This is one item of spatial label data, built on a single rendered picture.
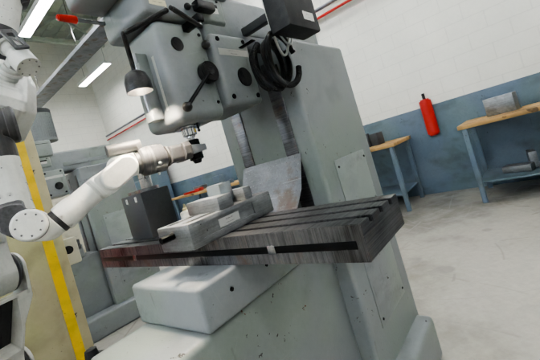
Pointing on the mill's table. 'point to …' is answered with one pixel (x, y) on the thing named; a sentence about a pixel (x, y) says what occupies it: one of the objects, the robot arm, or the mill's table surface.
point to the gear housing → (129, 3)
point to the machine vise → (216, 221)
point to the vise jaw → (210, 204)
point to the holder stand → (149, 211)
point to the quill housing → (177, 75)
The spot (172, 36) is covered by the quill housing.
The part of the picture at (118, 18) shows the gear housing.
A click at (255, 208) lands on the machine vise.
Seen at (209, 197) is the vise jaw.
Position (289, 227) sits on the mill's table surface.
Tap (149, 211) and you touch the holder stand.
